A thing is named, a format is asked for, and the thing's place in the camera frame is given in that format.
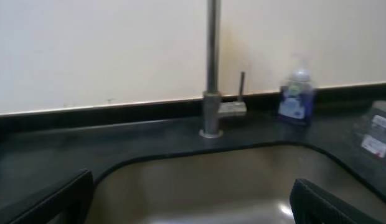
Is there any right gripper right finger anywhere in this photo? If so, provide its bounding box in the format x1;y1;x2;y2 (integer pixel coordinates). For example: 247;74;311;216
289;178;386;224

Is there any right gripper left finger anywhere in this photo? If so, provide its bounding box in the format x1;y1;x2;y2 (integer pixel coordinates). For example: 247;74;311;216
0;169;95;224

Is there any clear plastic container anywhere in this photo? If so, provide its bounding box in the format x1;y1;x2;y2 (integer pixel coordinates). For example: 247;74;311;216
351;100;386;162

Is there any blue soap bottle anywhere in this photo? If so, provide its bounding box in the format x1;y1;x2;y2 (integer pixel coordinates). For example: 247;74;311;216
276;54;315;127

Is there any steel sink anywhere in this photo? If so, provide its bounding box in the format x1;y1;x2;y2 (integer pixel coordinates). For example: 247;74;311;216
83;141;386;224

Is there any steel tap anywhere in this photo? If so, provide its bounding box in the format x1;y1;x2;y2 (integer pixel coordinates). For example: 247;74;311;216
198;0;248;139

